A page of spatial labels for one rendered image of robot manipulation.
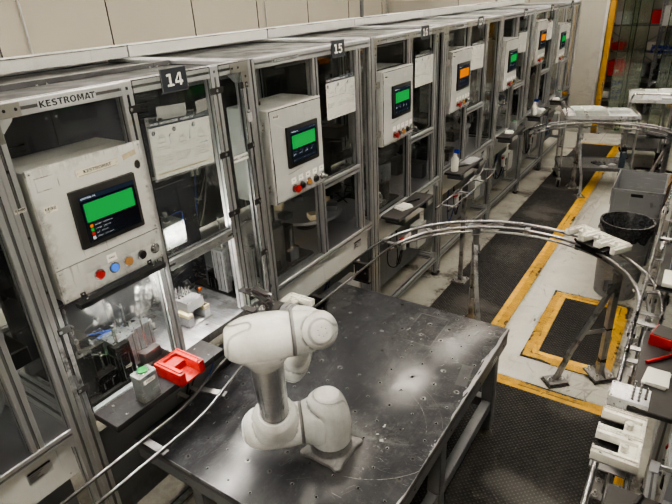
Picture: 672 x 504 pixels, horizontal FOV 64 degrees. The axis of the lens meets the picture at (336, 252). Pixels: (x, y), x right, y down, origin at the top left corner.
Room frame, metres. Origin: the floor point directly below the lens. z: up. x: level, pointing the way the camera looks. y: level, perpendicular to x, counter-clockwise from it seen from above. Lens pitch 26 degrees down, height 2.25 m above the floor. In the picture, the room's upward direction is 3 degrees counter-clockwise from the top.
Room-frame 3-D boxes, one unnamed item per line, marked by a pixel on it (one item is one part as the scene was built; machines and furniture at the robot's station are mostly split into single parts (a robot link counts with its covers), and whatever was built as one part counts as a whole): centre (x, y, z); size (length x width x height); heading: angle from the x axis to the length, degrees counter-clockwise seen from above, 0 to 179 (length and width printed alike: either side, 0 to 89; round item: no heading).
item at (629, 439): (1.38, -0.95, 0.84); 0.37 x 0.14 x 0.10; 145
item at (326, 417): (1.53, 0.07, 0.85); 0.18 x 0.16 x 0.22; 98
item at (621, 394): (1.47, -1.02, 0.92); 0.13 x 0.10 x 0.09; 55
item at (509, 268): (5.64, -2.50, 0.01); 5.85 x 0.59 x 0.01; 145
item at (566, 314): (3.18, -1.71, 0.01); 1.00 x 0.55 x 0.01; 145
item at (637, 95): (7.10, -4.27, 0.48); 0.84 x 0.58 x 0.97; 153
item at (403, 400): (1.95, 0.00, 0.66); 1.50 x 1.06 x 0.04; 145
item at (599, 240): (2.88, -1.57, 0.84); 0.37 x 0.14 x 0.10; 23
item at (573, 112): (6.29, -3.21, 0.48); 0.88 x 0.56 x 0.96; 73
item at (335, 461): (1.55, 0.05, 0.71); 0.22 x 0.18 x 0.06; 145
